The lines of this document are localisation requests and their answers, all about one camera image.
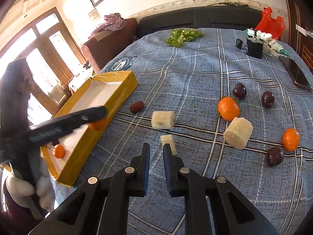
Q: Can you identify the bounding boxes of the wooden glass door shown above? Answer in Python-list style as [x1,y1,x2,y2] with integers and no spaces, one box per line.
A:
[0,7,86,125]

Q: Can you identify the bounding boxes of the brown wooden cabinet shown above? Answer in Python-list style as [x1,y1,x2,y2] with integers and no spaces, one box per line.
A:
[284,0,313,69]

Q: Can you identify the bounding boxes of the white green plastic bundle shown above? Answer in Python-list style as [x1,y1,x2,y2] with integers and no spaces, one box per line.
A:
[245,28,289,58]

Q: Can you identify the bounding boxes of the black sofa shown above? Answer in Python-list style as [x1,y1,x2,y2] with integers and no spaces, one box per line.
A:
[136,6,263,40]

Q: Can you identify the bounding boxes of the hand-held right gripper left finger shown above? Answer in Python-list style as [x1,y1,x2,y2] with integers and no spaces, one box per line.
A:
[29,143,151,235]

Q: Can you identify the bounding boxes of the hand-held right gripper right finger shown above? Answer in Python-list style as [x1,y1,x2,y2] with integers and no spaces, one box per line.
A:
[163,143,282,235]

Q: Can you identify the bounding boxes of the green lettuce bunch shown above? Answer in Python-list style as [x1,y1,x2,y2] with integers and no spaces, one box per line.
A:
[166,28,204,48]

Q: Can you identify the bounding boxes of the dark glossy flat object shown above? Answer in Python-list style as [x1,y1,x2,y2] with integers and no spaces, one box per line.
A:
[279,56,313,90]

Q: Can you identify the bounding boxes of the pink floral cloth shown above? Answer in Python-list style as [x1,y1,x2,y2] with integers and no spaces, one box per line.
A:
[88,13,126,38]

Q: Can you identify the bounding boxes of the small peeled sugarcane piece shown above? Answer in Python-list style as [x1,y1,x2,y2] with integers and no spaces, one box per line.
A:
[160,135,178,155]

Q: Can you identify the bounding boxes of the orange mandarin with leaf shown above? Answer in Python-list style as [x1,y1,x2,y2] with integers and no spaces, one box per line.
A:
[217,97,241,122]

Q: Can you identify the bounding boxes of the red plastic bag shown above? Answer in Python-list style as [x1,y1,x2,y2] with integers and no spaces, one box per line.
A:
[254,7,286,41]

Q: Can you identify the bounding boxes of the person's left hand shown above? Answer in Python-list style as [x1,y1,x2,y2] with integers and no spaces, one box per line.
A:
[6,162,56,212]

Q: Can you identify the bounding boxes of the yellow cardboard tray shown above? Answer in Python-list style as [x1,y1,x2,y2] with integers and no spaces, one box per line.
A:
[40,70,139,186]

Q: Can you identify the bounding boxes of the person's left forearm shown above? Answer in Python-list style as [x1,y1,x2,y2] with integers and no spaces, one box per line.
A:
[0,183,49,235]

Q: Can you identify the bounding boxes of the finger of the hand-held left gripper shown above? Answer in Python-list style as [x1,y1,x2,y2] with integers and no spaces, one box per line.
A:
[28,105,108,144]

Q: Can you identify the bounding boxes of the patterned cloth covered bench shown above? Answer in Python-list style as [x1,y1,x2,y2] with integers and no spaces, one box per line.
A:
[68,70,94,95]

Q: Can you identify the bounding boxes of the blue plaid blanket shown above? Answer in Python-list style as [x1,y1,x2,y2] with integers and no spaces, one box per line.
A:
[52,27,313,235]

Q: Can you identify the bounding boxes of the large peeled sugarcane piece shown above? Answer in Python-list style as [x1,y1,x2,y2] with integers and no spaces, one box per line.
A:
[223,117,254,150]

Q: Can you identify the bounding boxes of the peeled sugarcane block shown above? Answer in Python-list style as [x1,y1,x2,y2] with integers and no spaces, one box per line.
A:
[151,111,175,130]

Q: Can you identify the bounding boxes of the red date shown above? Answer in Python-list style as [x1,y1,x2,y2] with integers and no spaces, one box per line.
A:
[129,101,145,114]

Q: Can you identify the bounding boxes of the brown sofa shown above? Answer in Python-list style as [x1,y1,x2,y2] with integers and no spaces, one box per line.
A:
[81,18,139,74]

